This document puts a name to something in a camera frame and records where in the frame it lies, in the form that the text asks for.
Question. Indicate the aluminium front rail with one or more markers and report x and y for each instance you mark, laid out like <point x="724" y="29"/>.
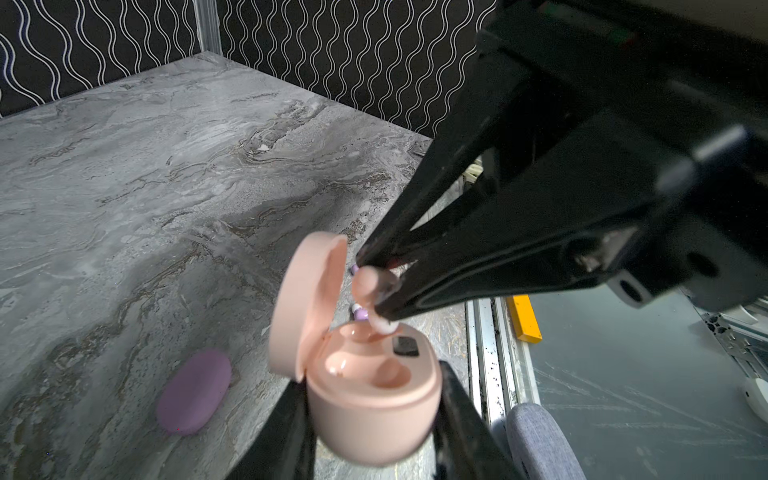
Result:
<point x="501" y="372"/>

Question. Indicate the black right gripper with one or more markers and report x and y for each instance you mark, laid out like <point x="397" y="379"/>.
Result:
<point x="658" y="181"/>

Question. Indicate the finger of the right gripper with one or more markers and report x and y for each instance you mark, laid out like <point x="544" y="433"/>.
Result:
<point x="466" y="132"/>

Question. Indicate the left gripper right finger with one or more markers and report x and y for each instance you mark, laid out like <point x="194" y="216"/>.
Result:
<point x="463" y="444"/>

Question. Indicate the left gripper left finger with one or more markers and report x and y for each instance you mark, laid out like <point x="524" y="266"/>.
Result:
<point x="285" y="447"/>

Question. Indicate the yellow block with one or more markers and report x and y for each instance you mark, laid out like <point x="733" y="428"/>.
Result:
<point x="523" y="319"/>

